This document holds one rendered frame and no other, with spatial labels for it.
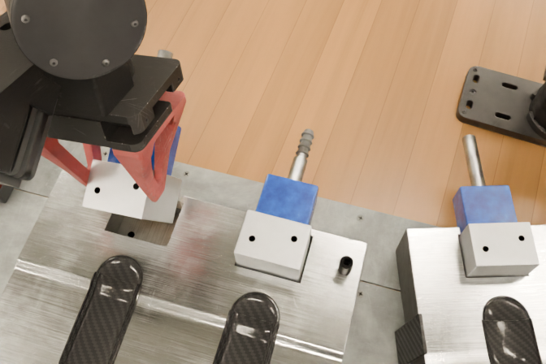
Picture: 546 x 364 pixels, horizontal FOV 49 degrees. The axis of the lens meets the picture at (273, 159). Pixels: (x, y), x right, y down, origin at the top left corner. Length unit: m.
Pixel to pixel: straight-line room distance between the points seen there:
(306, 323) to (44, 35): 0.28
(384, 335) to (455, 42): 0.34
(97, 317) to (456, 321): 0.28
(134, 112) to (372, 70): 0.37
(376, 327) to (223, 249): 0.16
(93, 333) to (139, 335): 0.04
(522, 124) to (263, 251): 0.33
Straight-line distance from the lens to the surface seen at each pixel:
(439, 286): 0.51
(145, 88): 0.38
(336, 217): 0.58
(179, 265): 0.47
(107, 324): 0.48
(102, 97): 0.35
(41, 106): 0.33
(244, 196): 0.58
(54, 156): 0.43
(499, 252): 0.50
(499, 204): 0.54
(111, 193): 0.45
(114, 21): 0.28
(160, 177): 0.43
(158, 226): 0.51
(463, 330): 0.51
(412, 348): 0.51
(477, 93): 0.67
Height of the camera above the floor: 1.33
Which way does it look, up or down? 62 degrees down
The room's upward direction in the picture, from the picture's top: 2 degrees counter-clockwise
